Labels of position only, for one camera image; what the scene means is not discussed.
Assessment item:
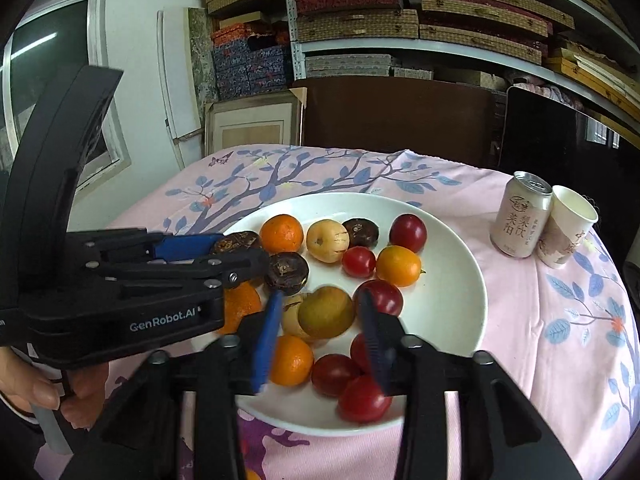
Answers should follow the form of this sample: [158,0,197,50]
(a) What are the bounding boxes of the orange patterned boxes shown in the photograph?
[210,25,263,46]

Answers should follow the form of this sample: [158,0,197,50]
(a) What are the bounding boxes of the dark brown wooden board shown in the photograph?
[291,76,506,168]

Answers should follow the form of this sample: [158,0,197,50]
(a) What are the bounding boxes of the white metal shelf unit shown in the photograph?
[282,0,640,136]

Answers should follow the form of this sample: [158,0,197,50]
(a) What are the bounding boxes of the stack of blue patterned boxes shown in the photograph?
[212,42,293,101]

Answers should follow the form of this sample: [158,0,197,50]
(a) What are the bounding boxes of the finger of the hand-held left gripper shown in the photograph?
[96,248,271,292]
[67,228,226,264]

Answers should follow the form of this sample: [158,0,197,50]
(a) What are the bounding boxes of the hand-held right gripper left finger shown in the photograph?
[60,287,286,480]

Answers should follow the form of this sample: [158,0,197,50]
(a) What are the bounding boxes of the person's left hand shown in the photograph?
[0,346,110,431]

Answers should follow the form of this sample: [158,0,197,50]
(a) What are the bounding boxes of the small orange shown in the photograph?
[376,245,426,288]

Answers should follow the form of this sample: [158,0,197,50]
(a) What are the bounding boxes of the small red tomato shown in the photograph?
[349,332,376,375]
[337,375,393,424]

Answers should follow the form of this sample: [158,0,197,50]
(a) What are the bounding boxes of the large orange mandarin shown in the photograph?
[259,214,305,254]
[217,282,263,336]

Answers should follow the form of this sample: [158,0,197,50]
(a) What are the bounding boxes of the white leaning board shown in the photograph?
[157,7,206,171]

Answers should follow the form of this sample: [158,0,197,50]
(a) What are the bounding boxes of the black glossy board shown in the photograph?
[497,85,640,221]

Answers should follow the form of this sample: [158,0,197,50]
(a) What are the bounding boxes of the white paper cup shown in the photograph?
[537,185,599,268]

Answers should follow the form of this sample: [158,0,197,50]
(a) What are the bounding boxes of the grey marble slab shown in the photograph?
[187,7,221,106]

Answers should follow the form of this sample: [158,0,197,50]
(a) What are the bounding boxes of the dark brown water chestnut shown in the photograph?
[211,231,262,256]
[342,218,379,249]
[263,251,310,295]

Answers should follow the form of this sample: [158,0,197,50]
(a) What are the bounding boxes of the white oval plate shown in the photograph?
[218,192,489,436]

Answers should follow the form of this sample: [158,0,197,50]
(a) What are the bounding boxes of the framed wooden panel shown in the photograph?
[202,87,308,158]

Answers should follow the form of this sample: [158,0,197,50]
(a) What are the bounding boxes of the dark red plum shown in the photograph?
[389,213,428,253]

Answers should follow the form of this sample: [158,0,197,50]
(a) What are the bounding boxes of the white framed window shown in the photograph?
[0,0,133,191]

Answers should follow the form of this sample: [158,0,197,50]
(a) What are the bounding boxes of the printed pink tablecloth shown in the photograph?
[75,145,640,480]

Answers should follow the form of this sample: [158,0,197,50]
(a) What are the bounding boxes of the shelf with stacked boxes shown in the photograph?
[200,0,640,111]

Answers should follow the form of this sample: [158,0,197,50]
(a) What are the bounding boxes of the pale pink drink can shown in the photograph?
[490,171,553,259]

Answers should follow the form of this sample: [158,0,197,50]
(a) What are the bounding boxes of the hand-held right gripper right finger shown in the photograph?
[357,290,583,480]

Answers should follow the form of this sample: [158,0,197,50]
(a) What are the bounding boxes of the yellow-brown round fruit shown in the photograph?
[298,286,356,339]

